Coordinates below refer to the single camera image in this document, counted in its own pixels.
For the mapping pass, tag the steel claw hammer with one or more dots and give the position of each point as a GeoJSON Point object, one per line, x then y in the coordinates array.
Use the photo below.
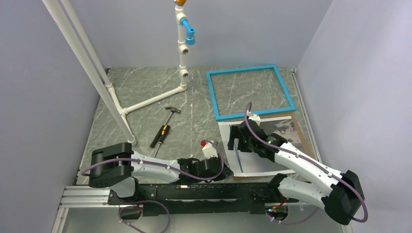
{"type": "Point", "coordinates": [172, 111]}

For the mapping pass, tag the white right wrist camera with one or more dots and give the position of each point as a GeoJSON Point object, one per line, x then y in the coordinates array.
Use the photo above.
{"type": "Point", "coordinates": [255, 118]}

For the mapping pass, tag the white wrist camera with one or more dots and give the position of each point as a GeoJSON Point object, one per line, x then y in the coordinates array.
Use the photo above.
{"type": "Point", "coordinates": [208, 149]}
{"type": "Point", "coordinates": [255, 118]}

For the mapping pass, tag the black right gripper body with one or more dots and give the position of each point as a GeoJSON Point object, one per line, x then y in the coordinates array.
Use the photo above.
{"type": "Point", "coordinates": [246, 145]}

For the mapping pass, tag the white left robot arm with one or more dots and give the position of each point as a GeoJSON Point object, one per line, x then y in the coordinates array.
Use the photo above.
{"type": "Point", "coordinates": [118, 167]}

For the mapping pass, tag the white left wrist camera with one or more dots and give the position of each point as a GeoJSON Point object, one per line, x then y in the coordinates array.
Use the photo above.
{"type": "Point", "coordinates": [208, 149]}

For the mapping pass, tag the orange pipe cap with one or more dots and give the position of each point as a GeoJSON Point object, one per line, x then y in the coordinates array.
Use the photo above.
{"type": "Point", "coordinates": [180, 2]}

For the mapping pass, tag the aluminium table edge rail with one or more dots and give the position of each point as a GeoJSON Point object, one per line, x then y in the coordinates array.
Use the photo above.
{"type": "Point", "coordinates": [293, 72]}

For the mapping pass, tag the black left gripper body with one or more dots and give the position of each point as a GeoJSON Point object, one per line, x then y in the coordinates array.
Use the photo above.
{"type": "Point", "coordinates": [198, 181]}

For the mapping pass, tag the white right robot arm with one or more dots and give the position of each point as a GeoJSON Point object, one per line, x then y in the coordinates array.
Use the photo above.
{"type": "Point", "coordinates": [339, 194]}

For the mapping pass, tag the blue pipe fitting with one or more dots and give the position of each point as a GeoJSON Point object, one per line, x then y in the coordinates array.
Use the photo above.
{"type": "Point", "coordinates": [190, 31]}

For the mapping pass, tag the white pvc pipe stand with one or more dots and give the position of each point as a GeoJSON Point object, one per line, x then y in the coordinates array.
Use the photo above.
{"type": "Point", "coordinates": [69, 25]}

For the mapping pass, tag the blue picture frame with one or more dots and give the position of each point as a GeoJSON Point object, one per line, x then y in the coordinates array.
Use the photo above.
{"type": "Point", "coordinates": [232, 88]}

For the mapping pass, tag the brown frame backing board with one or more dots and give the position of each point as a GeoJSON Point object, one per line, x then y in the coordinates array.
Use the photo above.
{"type": "Point", "coordinates": [305, 138]}

